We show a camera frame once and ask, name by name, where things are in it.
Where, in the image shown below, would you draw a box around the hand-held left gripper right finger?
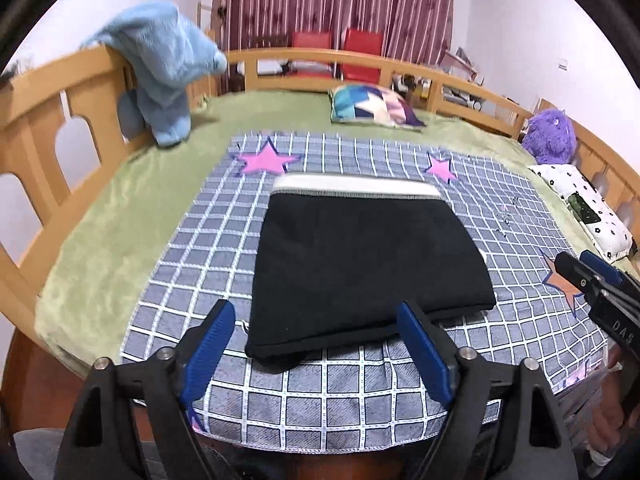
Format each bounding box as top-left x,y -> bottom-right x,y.
397,302 -> 577,480

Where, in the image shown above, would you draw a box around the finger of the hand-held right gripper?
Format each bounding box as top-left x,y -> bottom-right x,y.
554,251 -> 598,301
580,250 -> 626,286

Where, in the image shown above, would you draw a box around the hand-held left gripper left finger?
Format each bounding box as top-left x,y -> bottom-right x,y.
52,300 -> 236,480

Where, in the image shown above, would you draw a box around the black pants with white stripes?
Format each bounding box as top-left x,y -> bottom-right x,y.
245,174 -> 497,361

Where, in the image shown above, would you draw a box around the person's right hand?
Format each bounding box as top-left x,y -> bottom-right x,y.
586,360 -> 633,455

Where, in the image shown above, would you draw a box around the white flower print pillow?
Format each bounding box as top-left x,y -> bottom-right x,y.
529,162 -> 637,261

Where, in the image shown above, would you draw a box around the grey checked star blanket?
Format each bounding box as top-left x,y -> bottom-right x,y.
120,130 -> 608,453

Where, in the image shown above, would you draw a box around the purple plush toy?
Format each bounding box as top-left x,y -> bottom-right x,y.
521,108 -> 578,166

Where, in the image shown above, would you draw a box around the green fleece blanket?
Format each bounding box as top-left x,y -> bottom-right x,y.
32,91 -> 640,366

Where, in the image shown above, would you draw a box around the person's grey clothing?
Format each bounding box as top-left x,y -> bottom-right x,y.
12,375 -> 618,480

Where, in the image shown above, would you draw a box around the cluttered white desk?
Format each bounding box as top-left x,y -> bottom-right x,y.
391,47 -> 522,127

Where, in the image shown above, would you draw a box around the patchwork cushion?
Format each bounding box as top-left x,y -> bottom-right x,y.
328,84 -> 426,132

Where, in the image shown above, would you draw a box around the light blue fleece blanket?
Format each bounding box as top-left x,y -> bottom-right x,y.
80,1 -> 230,148

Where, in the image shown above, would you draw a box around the red chair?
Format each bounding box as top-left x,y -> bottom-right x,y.
342,28 -> 386,83
290,31 -> 334,78

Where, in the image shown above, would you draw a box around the dark wooden cabinet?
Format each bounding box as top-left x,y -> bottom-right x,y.
247,35 -> 292,77

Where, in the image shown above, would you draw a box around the wooden bed frame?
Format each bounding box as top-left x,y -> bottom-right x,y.
0,46 -> 640,441

